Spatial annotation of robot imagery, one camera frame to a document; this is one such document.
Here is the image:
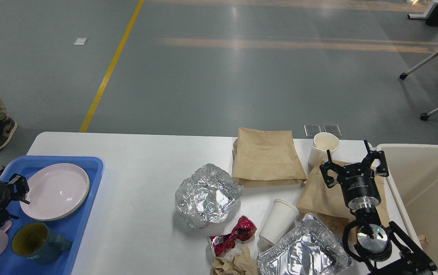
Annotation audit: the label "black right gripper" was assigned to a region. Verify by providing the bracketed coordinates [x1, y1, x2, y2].
[319, 140, 390, 210]

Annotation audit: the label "dark teal mug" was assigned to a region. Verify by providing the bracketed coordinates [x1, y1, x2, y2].
[10, 222, 72, 265]

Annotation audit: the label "pink plate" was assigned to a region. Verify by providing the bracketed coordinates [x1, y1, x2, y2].
[20, 163, 90, 221]

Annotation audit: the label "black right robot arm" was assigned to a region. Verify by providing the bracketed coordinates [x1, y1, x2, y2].
[319, 141, 437, 275]

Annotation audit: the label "white paper cup upright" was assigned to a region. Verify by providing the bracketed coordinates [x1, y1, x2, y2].
[308, 132, 340, 167]

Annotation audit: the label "green plate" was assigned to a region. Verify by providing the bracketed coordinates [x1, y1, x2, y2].
[28, 184, 90, 221]

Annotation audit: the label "brown paper bag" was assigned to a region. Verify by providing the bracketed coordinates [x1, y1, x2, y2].
[231, 128, 307, 188]
[297, 160, 390, 238]

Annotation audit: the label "floor outlet plates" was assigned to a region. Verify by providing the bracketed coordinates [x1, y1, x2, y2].
[303, 124, 343, 138]

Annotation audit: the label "blue plastic tray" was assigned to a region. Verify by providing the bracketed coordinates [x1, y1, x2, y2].
[0, 155, 103, 275]

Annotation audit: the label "beige plastic bin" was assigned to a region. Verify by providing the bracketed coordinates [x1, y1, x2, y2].
[377, 143, 438, 273]

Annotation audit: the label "white paper cup lying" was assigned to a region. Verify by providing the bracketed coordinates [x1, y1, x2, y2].
[259, 199, 299, 247]

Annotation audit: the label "aluminium foil tray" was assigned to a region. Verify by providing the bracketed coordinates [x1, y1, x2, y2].
[257, 213, 352, 275]

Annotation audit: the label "crushed red can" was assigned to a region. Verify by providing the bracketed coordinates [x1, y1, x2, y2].
[208, 216, 257, 257]

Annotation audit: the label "crumpled brown paper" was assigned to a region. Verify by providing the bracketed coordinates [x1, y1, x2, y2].
[211, 244, 260, 275]

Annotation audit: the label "crumpled aluminium foil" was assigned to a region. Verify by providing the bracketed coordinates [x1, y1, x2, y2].
[175, 163, 245, 230]

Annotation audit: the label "white desk leg far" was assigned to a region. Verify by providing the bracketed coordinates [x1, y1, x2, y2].
[407, 0, 438, 26]

